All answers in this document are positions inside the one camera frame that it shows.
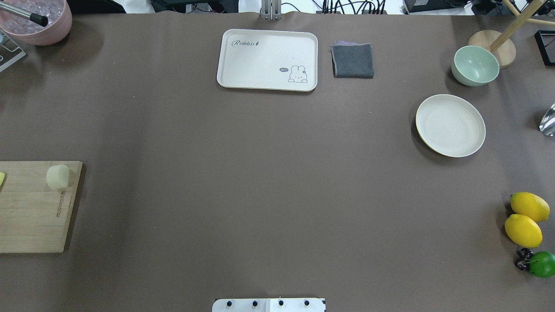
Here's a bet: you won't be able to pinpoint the cream round plate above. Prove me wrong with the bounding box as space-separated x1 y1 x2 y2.
415 94 486 158

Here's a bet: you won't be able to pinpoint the pale white bun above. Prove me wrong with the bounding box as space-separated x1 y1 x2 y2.
46 164 69 190

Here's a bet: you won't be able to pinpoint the cream rabbit print tray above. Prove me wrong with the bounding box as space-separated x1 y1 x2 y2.
216 29 318 91

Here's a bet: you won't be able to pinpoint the black glass tray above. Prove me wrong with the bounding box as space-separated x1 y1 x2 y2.
534 30 555 66

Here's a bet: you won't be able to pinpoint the folded grey cloth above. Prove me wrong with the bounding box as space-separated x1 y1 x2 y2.
331 41 375 79

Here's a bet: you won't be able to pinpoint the mint green bowl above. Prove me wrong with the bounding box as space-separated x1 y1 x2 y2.
451 45 500 87

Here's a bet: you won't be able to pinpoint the wooden mug tree stand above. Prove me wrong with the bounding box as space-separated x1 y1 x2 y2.
468 0 554 69

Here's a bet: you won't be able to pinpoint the bamboo cutting board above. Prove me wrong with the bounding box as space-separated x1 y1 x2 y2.
0 161 83 254

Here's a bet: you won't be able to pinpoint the upper yellow lemon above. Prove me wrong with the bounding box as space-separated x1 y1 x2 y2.
509 192 550 222

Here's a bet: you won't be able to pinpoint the yellow lemon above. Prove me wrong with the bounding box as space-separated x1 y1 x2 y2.
504 214 543 248
509 192 550 222

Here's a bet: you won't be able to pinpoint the lower yellow lemon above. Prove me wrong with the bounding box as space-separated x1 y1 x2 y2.
504 214 543 248

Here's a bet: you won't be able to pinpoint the pink bowl of ice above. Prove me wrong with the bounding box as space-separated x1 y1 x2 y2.
1 0 72 46

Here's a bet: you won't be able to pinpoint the dark cherries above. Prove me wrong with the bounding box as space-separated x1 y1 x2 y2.
515 247 534 271

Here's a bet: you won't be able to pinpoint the steel pestle black tip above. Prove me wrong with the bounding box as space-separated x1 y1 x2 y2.
0 1 49 26

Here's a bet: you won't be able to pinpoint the metal ice scoop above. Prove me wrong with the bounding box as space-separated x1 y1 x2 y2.
539 104 555 137

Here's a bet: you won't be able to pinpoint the green lime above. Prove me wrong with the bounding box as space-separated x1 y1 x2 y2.
529 251 555 278

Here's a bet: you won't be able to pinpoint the aluminium frame post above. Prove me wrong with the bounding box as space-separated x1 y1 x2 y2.
260 0 283 20

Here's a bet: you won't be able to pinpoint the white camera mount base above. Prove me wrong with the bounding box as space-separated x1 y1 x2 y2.
212 298 326 312

